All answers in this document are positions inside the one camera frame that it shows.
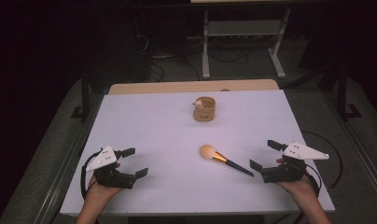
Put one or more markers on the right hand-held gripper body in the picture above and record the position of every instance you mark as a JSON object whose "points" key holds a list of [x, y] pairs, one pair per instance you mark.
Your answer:
{"points": [[286, 174]]}

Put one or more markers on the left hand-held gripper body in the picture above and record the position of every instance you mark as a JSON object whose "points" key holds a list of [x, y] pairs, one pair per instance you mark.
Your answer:
{"points": [[102, 158]]}

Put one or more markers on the wooden brush holder with figurine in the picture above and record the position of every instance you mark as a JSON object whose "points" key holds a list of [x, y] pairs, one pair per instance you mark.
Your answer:
{"points": [[204, 115]]}

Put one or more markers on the person's right hand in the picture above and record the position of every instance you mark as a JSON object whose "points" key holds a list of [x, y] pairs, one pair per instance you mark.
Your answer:
{"points": [[301, 189]]}

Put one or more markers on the person's left hand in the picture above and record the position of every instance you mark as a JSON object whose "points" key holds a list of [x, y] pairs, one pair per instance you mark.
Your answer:
{"points": [[99, 193]]}

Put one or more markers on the white table board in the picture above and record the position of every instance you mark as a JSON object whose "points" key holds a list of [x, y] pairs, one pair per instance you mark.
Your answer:
{"points": [[164, 140]]}

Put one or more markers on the black metal stand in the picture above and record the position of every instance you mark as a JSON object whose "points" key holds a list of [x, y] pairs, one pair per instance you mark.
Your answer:
{"points": [[342, 93], [85, 99]]}

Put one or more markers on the wooden table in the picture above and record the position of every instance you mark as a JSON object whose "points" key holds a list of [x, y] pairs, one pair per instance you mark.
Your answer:
{"points": [[177, 86]]}

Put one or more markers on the grey metal rail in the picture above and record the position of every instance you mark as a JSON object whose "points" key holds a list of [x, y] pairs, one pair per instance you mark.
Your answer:
{"points": [[360, 149], [68, 161]]}

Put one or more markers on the grey metal desk frame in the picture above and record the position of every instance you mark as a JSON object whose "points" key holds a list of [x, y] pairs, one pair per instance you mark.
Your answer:
{"points": [[244, 28]]}

